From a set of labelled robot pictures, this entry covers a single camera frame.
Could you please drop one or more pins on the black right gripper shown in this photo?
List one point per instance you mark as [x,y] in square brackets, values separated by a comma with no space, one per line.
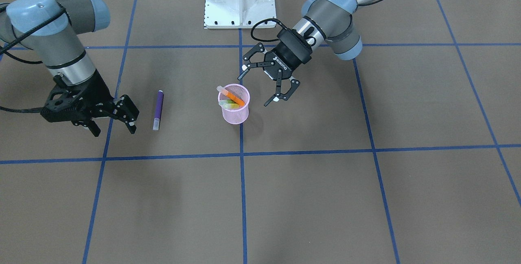
[94,91]

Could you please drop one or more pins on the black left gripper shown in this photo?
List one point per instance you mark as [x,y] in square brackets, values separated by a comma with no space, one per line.
[291,55]

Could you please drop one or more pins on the purple marker pen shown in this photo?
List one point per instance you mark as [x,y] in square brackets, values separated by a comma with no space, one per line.
[158,110]

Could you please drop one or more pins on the orange marker pen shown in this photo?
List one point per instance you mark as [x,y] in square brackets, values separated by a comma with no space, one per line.
[231,96]

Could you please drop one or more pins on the yellow marker pen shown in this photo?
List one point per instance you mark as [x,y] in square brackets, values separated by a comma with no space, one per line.
[230,106]

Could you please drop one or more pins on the green marker pen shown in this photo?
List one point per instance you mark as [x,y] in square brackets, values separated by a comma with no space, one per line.
[226,101]

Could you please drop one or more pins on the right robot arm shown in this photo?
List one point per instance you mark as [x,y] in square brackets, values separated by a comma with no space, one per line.
[51,28]

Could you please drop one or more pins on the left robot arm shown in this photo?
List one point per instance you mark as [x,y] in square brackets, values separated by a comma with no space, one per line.
[323,21]

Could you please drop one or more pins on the brown paper table mat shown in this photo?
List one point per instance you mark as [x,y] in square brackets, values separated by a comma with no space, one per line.
[408,154]

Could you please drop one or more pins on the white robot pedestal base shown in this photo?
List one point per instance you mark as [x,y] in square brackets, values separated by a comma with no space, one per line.
[238,14]

